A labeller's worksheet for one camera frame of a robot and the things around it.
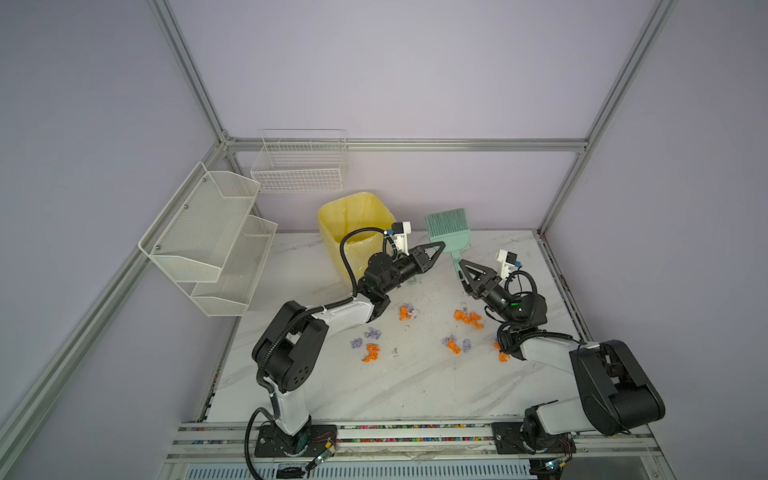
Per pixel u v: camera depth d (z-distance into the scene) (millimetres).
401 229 741
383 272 647
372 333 916
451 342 898
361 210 1012
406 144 927
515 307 673
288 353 478
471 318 951
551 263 1169
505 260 730
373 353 877
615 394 441
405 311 956
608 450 732
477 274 763
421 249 713
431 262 736
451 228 781
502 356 873
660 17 686
